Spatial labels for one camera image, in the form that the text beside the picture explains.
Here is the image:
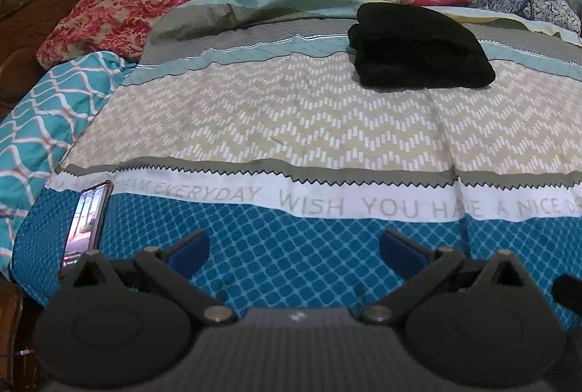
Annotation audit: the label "teal lattice blanket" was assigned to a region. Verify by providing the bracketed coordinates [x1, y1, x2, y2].
[0, 51, 138, 272]

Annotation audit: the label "patterned teal grey bedsheet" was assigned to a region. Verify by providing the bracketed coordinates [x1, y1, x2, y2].
[10, 0, 582, 331]

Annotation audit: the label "carved wooden headboard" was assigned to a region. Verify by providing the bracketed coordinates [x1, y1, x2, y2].
[0, 0, 116, 120]

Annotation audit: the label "black pants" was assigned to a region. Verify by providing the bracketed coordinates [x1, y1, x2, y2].
[348, 2, 496, 91]

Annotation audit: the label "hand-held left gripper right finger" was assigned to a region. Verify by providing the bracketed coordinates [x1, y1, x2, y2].
[358, 229, 531, 325]

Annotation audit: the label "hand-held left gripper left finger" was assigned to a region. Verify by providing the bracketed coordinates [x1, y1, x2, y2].
[59, 229, 238, 326]

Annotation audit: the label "red floral cloth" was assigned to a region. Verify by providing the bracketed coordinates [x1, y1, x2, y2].
[36, 0, 256, 71]

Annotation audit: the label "smartphone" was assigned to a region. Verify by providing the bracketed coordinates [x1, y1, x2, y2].
[59, 181, 114, 280]

